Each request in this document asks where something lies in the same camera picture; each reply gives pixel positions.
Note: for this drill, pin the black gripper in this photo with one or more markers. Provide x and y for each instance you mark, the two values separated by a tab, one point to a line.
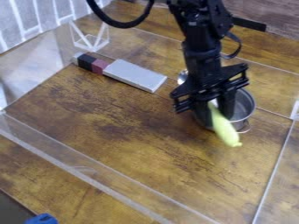
209	81

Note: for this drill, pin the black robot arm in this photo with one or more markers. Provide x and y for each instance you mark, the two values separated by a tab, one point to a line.
205	21

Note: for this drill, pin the small steel pot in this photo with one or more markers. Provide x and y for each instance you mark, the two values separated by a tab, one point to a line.
243	110

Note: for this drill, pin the grey block with coloured end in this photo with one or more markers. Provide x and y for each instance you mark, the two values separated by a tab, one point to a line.
121	71

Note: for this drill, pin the clear acrylic triangular stand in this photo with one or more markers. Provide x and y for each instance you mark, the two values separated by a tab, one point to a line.
88	42

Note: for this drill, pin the blue object at bottom edge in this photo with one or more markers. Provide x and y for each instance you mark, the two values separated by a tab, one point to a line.
43	218

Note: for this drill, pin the black wall strip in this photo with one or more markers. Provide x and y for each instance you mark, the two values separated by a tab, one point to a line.
249	24

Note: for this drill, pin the clear acrylic enclosure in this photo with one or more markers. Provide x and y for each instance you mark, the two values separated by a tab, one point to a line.
99	153

